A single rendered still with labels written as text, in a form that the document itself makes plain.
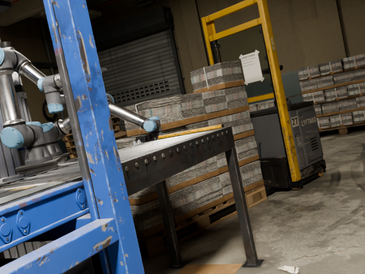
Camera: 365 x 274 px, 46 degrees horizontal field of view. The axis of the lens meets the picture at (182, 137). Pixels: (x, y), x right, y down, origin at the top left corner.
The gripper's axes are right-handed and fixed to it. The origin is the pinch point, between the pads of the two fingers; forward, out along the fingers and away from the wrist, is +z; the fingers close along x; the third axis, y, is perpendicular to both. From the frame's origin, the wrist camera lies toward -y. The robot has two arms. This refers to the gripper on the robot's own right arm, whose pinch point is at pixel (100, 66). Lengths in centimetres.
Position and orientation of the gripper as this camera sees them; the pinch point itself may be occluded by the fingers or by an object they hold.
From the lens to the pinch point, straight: 219.9
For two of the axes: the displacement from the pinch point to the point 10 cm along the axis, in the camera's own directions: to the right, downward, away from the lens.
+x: -3.0, -0.3, -9.5
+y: 1.6, 9.8, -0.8
